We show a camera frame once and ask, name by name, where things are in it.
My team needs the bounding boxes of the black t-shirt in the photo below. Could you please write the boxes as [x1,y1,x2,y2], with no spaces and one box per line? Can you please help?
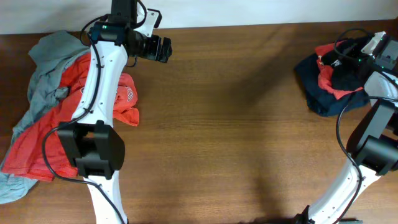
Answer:
[322,37,368,90]

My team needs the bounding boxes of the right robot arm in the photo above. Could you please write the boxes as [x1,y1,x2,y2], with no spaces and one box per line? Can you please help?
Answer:
[293,31,397,223]

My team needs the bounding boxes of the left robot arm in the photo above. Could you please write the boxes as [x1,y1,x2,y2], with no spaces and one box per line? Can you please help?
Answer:
[51,0,172,223]

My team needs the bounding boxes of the folded red printed t-shirt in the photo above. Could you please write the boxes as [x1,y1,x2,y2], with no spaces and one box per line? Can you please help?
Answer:
[315,44,363,100]

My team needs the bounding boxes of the folded navy t-shirt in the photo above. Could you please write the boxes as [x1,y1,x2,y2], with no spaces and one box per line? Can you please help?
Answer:
[294,54,369,117]

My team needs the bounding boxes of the grey t-shirt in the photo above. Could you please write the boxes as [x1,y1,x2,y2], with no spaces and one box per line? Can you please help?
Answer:
[1,31,90,204]

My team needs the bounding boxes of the crumpled red t-shirt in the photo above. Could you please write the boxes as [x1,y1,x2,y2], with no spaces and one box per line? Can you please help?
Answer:
[2,54,139,182]

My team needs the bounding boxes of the left black camera cable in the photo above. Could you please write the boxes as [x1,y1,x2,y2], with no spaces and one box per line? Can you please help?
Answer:
[42,0,147,224]

